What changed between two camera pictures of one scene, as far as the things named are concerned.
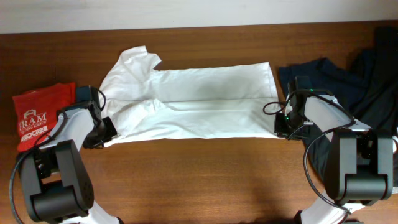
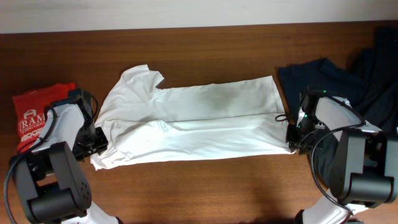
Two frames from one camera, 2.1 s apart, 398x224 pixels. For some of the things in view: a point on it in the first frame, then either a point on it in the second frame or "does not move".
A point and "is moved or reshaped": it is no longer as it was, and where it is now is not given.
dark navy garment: x=354 y=93 does not move
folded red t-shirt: x=36 y=110 does not move
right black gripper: x=280 y=127 to x=294 y=142
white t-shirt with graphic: x=138 y=102 is moved or reshaped
